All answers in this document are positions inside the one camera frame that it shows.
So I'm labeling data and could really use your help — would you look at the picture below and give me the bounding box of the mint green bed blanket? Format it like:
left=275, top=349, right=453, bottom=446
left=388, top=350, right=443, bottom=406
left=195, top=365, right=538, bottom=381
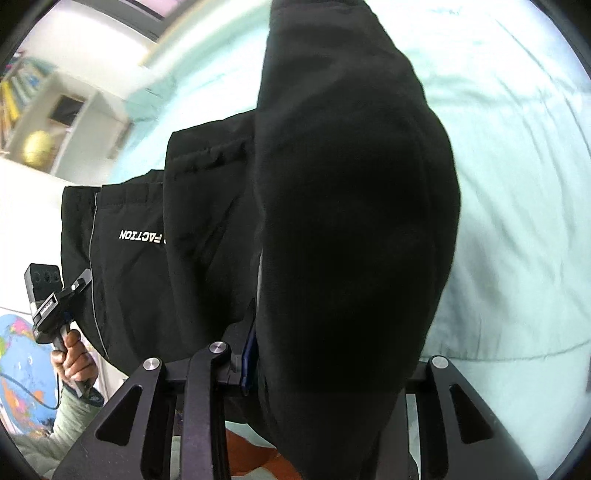
left=111, top=0, right=591, bottom=480

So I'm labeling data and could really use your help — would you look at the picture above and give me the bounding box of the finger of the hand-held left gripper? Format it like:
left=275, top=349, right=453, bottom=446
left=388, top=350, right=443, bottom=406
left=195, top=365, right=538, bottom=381
left=64, top=269, right=92, bottom=298

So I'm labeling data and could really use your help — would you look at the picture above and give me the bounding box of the mint green pillow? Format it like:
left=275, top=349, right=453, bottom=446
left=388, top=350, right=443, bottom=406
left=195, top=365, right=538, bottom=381
left=126, top=76, right=177, bottom=124

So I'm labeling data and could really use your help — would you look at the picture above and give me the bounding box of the colourful wall map poster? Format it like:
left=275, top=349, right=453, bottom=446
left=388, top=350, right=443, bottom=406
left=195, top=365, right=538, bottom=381
left=0, top=314, right=108, bottom=439

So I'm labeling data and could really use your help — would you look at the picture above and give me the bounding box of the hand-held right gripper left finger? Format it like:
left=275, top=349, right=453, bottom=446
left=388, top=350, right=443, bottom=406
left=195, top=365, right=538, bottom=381
left=53, top=298, right=259, bottom=480

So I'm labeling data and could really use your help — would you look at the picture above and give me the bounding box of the window with dark frame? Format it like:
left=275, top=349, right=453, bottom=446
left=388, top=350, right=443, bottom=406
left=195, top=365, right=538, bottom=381
left=130, top=0, right=184, bottom=18

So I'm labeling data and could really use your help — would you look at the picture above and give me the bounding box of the person's left hand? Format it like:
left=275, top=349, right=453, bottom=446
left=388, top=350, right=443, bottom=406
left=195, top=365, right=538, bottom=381
left=51, top=330, right=100, bottom=394

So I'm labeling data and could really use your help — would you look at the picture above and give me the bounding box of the orange cloth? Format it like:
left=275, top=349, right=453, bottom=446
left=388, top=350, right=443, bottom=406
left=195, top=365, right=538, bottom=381
left=225, top=428, right=288, bottom=477

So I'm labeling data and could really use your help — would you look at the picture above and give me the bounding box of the person's left forearm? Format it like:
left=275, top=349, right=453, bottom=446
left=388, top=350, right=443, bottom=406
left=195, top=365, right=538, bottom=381
left=14, top=382, right=114, bottom=480

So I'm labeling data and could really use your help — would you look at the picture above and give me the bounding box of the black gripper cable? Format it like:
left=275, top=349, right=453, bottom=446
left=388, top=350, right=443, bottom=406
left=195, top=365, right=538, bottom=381
left=0, top=371, right=63, bottom=411

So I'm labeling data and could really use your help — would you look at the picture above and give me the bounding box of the yellow ball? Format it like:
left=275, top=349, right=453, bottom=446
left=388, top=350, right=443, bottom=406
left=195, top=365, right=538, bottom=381
left=23, top=130, right=53, bottom=168

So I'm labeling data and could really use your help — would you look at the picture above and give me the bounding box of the white bookshelf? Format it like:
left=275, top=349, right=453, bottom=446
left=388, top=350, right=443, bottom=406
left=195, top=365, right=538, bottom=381
left=0, top=51, right=136, bottom=180

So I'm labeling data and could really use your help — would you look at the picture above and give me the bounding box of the black hooded jacket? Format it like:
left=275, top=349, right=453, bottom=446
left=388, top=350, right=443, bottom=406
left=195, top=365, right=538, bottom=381
left=60, top=0, right=462, bottom=480

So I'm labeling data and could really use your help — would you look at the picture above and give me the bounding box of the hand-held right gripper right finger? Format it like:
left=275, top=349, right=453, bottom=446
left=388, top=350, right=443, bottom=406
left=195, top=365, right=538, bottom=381
left=383, top=355, right=539, bottom=480

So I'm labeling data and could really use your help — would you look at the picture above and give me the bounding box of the row of books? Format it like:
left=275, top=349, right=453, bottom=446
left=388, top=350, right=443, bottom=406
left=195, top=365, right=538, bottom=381
left=0, top=55, right=52, bottom=151

